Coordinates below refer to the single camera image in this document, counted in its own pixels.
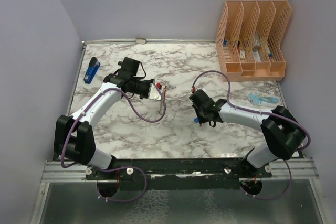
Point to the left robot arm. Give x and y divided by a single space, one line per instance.
74 137

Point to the blue stapler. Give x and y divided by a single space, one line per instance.
91 71

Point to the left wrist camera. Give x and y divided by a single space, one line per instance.
153 93

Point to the red handled keyring with rings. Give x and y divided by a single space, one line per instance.
161 110

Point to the peach desk file organizer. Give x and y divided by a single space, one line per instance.
249 37

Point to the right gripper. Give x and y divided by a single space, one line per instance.
201 119

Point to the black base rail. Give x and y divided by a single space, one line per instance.
177 174

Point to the light blue packaged item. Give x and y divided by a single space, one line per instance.
258 99

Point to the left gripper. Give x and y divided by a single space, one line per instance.
149 82

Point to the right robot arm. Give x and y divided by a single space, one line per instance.
281 131

